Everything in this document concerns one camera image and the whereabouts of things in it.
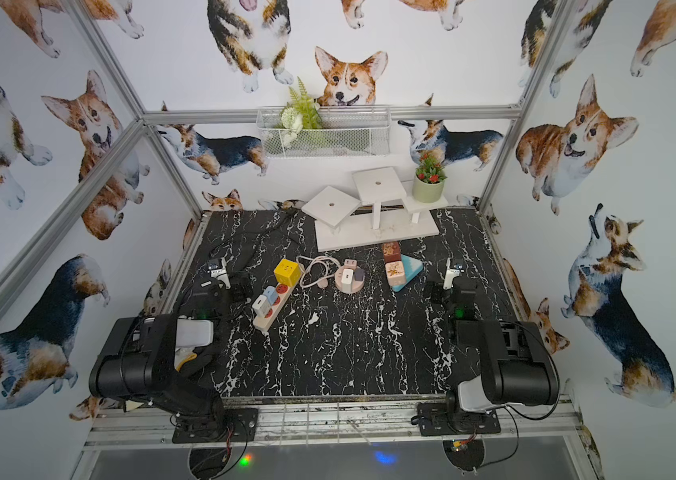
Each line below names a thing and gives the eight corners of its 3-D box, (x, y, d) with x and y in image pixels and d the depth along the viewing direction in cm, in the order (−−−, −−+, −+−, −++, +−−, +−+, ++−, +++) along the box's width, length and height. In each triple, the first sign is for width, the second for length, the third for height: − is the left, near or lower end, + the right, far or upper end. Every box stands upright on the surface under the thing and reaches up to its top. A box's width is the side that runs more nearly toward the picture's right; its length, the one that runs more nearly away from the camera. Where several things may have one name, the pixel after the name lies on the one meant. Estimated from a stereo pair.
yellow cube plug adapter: (277, 285, 102) (271, 270, 95) (288, 272, 106) (283, 257, 99) (292, 293, 100) (287, 279, 93) (303, 279, 104) (299, 264, 97)
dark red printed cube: (383, 271, 105) (385, 255, 98) (382, 257, 109) (384, 241, 102) (399, 271, 105) (401, 255, 98) (397, 257, 109) (400, 241, 102)
